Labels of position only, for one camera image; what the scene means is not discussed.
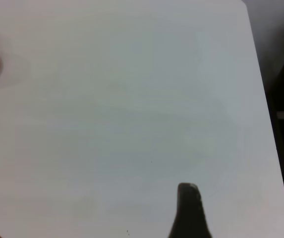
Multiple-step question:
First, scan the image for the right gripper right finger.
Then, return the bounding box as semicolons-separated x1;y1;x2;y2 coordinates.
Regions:
169;182;213;238

